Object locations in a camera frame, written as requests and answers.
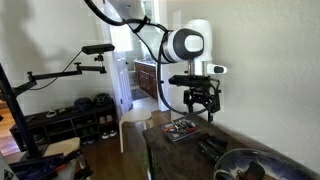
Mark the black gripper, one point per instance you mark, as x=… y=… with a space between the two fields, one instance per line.
x=210 y=101

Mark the bunch of keys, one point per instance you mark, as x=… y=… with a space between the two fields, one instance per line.
x=182 y=126

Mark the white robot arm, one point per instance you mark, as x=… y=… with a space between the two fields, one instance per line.
x=192 y=43

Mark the blue square tray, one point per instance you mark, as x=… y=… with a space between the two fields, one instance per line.
x=177 y=136

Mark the blue round ceramic tray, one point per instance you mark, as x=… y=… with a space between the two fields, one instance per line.
x=250 y=164

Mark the black bike light upper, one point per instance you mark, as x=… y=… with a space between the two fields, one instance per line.
x=216 y=140

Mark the black bike light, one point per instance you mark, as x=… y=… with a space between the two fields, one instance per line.
x=209 y=152
x=216 y=140

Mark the black bike light lower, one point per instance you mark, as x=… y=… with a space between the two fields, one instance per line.
x=209 y=152

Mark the dark wooden console table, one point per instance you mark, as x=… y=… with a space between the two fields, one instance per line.
x=183 y=160

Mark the white round stool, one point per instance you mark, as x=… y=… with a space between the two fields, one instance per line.
x=133 y=116

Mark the wooden bathroom cabinet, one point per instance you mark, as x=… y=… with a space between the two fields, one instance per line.
x=146 y=78

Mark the dark shoe rack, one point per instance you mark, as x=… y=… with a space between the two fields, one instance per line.
x=89 y=125

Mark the black bicycle helmet right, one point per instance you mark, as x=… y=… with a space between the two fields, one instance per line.
x=103 y=99

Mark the black bicycle helmet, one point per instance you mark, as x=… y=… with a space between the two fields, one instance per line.
x=82 y=104
x=103 y=99

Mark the white door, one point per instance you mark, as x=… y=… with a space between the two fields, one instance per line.
x=119 y=73

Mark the black bicycle helmet left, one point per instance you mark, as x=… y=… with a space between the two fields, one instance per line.
x=82 y=104

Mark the black tripod pole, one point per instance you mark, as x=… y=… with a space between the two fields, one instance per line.
x=33 y=151

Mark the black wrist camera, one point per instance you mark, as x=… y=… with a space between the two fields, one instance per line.
x=190 y=81

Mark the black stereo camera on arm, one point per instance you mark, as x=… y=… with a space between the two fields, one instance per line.
x=97 y=49

